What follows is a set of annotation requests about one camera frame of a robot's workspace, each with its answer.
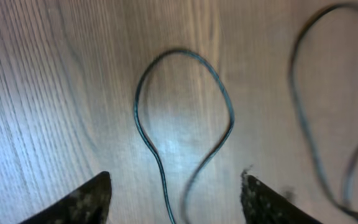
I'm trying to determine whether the thick black usb cable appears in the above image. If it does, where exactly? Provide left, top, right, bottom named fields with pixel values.
left=287, top=2, right=358, bottom=223

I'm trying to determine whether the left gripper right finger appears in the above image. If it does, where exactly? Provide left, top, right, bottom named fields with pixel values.
left=240, top=170, right=320, bottom=224

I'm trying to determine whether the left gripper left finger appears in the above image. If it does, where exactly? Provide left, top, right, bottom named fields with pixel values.
left=22, top=171, right=111, bottom=224

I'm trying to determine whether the short black usb cable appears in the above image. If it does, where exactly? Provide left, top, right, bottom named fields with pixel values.
left=133, top=48, right=236, bottom=224

